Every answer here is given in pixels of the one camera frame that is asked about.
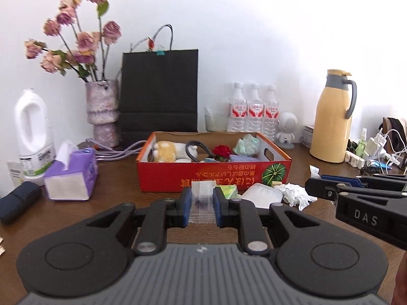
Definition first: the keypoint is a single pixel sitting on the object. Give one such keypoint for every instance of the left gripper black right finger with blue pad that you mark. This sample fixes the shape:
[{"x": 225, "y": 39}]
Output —
[{"x": 312, "y": 256}]

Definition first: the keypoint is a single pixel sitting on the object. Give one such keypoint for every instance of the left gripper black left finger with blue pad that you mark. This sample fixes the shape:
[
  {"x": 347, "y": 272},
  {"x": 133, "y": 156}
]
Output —
[{"x": 93, "y": 254}]

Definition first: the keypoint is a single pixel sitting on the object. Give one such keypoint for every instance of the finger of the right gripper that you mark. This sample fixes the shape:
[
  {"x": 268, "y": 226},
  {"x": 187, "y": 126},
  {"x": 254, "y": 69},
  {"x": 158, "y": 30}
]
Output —
[
  {"x": 330, "y": 190},
  {"x": 374, "y": 181}
]

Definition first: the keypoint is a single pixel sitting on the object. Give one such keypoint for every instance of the red fabric rose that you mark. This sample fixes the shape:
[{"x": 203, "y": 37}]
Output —
[{"x": 222, "y": 152}]

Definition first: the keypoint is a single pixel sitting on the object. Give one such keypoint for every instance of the clear plastic sachet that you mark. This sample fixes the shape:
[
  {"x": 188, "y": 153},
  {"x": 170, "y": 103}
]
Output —
[{"x": 202, "y": 210}]

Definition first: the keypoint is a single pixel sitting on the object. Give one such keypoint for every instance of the white power strip with chargers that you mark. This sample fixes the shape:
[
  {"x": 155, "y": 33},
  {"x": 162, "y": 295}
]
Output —
[{"x": 375, "y": 155}]

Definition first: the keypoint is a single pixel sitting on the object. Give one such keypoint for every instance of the green spray bottle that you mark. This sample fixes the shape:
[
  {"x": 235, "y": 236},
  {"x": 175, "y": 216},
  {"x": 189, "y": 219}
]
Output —
[{"x": 362, "y": 143}]

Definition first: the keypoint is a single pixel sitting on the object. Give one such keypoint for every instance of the crumpled white tissue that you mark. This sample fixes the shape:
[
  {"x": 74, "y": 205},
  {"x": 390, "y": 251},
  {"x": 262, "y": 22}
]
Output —
[{"x": 295, "y": 196}]

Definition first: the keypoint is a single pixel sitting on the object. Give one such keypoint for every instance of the brown bag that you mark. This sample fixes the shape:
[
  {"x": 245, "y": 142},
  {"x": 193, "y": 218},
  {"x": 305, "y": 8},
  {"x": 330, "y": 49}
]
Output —
[{"x": 395, "y": 129}]

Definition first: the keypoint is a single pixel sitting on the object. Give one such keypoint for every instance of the small card box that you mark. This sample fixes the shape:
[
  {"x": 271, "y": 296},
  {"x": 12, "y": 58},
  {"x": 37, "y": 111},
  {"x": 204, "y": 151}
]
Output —
[{"x": 306, "y": 136}]

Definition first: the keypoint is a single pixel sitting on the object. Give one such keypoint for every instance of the yellow thermos jug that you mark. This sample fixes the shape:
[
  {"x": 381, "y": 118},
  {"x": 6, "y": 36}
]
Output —
[{"x": 333, "y": 117}]

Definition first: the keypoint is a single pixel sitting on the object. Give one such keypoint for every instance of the white plastic pouch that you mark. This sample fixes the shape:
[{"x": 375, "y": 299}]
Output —
[{"x": 262, "y": 196}]

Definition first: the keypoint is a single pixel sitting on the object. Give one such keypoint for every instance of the white robot figurine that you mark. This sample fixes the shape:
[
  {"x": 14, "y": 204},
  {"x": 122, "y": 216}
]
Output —
[{"x": 287, "y": 126}]

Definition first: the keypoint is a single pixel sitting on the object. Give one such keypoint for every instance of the purple tissue pack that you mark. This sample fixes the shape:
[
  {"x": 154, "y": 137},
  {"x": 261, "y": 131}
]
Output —
[{"x": 73, "y": 174}]

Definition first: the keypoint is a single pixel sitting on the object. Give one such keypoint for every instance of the dark blue case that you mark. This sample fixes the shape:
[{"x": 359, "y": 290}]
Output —
[{"x": 18, "y": 201}]

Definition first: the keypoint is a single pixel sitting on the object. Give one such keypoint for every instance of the green white crumpled cloth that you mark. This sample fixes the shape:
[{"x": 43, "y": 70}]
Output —
[{"x": 247, "y": 146}]

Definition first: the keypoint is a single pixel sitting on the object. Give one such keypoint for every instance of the right water bottle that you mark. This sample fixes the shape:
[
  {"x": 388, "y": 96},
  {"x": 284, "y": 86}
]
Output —
[{"x": 271, "y": 113}]

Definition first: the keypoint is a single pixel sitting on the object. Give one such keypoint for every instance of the water bottle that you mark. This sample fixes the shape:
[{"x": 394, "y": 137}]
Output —
[
  {"x": 238, "y": 110},
  {"x": 271, "y": 113},
  {"x": 255, "y": 109}
]

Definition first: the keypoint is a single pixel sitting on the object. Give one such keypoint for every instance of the middle water bottle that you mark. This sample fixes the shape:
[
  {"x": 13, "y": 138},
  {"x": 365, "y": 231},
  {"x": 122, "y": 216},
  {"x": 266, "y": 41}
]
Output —
[{"x": 255, "y": 109}]

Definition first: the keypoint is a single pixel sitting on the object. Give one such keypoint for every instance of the green yellow packet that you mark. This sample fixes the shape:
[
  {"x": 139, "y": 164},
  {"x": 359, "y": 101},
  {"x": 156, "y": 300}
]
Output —
[{"x": 229, "y": 191}]

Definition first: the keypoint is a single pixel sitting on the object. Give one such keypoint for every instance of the left water bottle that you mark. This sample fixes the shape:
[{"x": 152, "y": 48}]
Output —
[{"x": 238, "y": 110}]

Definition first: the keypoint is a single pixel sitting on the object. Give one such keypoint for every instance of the red cardboard box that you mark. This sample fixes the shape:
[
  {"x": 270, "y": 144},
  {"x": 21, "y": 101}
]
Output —
[{"x": 273, "y": 164}]

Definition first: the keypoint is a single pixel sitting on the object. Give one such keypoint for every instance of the plush toy cat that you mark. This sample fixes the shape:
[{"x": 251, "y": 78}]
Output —
[{"x": 167, "y": 151}]

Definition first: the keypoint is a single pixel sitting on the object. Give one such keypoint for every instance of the clear drinking glass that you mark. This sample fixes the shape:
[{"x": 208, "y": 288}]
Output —
[{"x": 215, "y": 122}]

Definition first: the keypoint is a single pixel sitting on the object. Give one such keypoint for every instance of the white detergent bottle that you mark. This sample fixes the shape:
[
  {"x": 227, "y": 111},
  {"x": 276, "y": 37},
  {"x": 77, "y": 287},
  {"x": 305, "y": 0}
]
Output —
[{"x": 34, "y": 136}]

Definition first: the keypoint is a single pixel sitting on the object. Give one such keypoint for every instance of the purple white ceramic vase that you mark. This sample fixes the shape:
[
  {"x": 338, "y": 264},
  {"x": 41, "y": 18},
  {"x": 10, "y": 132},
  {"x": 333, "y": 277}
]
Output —
[{"x": 102, "y": 108}]

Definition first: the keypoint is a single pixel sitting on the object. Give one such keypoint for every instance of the black paper bag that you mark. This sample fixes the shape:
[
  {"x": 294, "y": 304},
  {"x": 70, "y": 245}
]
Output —
[{"x": 158, "y": 93}]

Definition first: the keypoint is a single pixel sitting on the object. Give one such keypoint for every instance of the dried pink roses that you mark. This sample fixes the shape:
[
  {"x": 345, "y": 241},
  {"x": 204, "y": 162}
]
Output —
[{"x": 84, "y": 52}]

